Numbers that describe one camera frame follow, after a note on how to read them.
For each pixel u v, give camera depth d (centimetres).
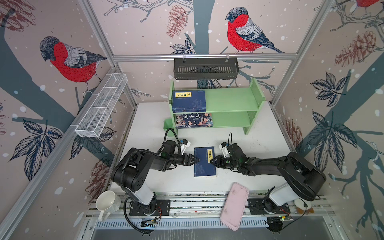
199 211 73
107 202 68
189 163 78
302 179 45
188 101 81
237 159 70
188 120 92
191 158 85
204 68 104
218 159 82
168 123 100
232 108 80
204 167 86
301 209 72
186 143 85
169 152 75
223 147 84
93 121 71
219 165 78
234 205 73
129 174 46
